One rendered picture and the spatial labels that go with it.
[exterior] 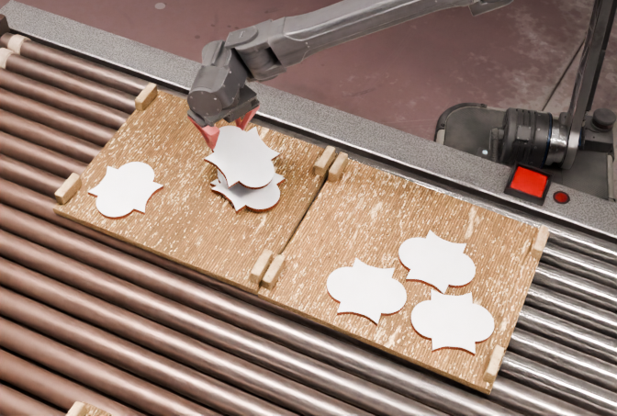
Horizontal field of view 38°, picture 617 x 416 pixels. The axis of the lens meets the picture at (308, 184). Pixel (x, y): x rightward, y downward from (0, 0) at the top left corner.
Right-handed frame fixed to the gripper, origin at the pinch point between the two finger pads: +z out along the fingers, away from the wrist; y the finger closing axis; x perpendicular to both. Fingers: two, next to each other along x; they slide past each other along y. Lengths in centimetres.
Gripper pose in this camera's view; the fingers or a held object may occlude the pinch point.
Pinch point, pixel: (225, 135)
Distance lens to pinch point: 158.3
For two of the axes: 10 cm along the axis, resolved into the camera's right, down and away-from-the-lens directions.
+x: -6.8, -5.7, 4.7
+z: -0.2, 6.5, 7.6
